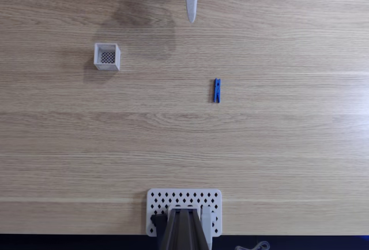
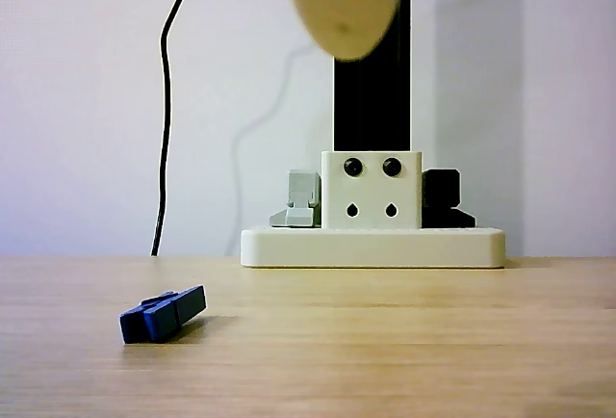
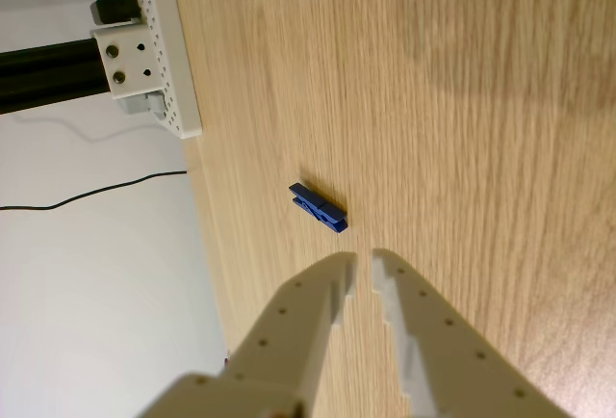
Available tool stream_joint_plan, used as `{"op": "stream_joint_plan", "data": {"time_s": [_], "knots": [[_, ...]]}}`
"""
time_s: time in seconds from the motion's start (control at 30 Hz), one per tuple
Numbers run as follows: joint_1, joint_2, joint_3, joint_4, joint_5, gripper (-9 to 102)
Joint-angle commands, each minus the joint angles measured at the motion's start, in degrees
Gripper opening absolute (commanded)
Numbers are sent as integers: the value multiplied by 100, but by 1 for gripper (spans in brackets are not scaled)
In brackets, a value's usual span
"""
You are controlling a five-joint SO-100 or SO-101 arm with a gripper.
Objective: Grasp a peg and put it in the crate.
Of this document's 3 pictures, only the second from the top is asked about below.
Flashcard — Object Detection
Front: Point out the blue peg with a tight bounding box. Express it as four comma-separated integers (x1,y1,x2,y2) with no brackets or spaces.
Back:
118,284,208,345

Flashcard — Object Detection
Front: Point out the white post holder block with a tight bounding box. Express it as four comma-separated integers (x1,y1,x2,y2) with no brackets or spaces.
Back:
321,150,424,230

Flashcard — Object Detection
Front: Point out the white perforated stand base plate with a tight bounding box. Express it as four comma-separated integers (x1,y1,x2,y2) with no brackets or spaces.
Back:
240,226,507,270

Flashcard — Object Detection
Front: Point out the black corner bracket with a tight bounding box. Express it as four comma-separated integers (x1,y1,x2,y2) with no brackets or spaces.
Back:
422,168,477,229

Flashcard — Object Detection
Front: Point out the thin hanging cable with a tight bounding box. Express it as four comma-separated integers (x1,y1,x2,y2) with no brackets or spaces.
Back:
150,0,197,257

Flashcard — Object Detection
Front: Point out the grey corner bracket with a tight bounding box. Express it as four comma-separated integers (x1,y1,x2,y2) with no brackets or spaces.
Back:
269,170,322,229

